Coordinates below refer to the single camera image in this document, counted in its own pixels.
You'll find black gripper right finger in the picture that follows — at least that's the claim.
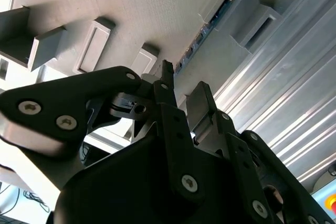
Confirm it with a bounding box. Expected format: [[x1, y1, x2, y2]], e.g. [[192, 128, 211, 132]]
[[186, 81, 334, 224]]

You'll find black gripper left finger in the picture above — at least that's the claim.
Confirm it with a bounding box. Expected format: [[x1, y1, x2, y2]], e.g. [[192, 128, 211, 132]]
[[0, 60, 200, 201]]

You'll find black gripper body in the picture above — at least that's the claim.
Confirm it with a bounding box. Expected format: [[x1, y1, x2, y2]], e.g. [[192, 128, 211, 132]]
[[54, 135, 251, 224]]

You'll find blue RAM stick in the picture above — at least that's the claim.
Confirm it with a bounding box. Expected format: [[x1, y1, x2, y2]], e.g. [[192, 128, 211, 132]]
[[174, 0, 241, 77]]

